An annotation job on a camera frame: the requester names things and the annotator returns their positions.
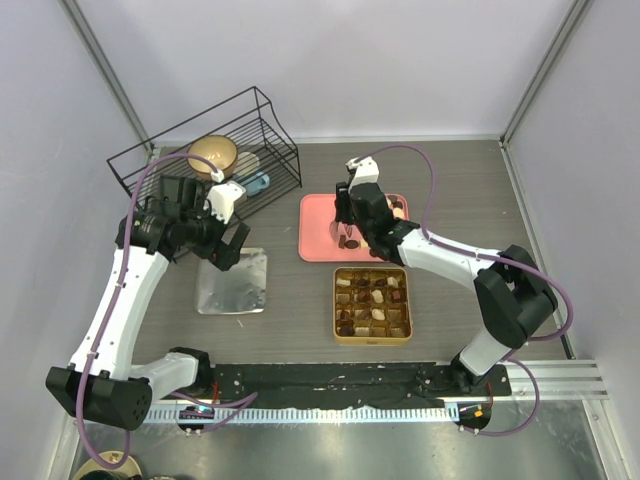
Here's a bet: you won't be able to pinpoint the blue cup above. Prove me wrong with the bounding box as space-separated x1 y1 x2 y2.
243 171 270 197

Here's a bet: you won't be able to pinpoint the white cable duct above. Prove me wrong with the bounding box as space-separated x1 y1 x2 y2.
144 403 459 426

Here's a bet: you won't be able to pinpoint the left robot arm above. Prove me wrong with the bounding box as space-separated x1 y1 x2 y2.
45 176 250 431

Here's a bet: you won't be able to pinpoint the gold bowl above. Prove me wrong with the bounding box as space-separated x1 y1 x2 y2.
188 135 238 178

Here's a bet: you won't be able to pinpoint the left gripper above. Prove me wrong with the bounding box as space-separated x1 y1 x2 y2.
181 194 249 270

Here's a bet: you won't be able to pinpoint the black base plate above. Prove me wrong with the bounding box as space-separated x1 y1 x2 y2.
182 362 512 410

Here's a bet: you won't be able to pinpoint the black wire rack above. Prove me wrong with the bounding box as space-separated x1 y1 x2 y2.
106 86 304 261

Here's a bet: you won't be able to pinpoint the round object bottom left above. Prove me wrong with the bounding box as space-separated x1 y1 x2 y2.
72 452 146 480

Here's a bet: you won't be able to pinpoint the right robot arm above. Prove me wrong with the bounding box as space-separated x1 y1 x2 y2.
334 182 558 395

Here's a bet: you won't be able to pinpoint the metal tongs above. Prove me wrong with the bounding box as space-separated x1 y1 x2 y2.
329 221 354 243

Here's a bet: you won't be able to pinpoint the gold chocolate box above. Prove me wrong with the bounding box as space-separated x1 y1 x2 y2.
332 267 413 346

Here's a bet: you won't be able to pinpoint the silver box lid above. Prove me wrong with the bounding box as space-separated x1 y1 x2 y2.
195 248 268 315

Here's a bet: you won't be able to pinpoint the pink tray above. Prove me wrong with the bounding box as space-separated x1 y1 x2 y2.
298 193 382 263

